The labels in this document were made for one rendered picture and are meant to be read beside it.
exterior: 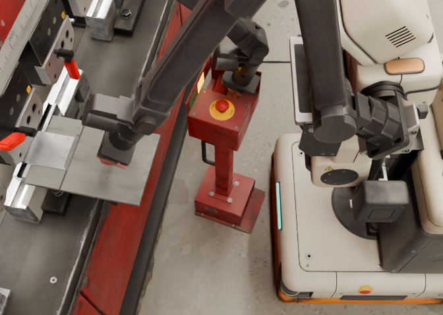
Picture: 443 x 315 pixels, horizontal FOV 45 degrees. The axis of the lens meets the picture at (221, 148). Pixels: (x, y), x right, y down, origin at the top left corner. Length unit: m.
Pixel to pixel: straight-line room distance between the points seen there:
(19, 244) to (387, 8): 0.94
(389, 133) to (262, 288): 1.22
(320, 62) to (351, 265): 1.16
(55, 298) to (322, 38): 0.82
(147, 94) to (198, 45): 0.16
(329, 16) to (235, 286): 1.51
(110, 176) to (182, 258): 1.01
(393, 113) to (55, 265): 0.80
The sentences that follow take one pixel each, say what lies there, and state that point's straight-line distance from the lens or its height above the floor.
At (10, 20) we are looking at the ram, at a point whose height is 1.34.
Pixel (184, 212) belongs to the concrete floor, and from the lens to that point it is 2.23.
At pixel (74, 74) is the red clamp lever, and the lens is 1.25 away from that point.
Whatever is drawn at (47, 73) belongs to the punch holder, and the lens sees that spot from 1.20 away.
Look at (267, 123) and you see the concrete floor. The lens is 2.43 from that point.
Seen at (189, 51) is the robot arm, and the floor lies 1.43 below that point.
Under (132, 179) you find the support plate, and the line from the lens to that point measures 1.20.
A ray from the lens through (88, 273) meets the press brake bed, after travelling 1.40.
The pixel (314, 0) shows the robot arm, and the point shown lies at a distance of 0.75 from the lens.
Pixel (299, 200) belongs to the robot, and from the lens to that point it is 1.96.
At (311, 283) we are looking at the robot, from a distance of 1.88.
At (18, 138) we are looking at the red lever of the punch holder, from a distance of 1.05.
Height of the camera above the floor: 2.07
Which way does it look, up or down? 62 degrees down
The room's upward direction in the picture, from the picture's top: straight up
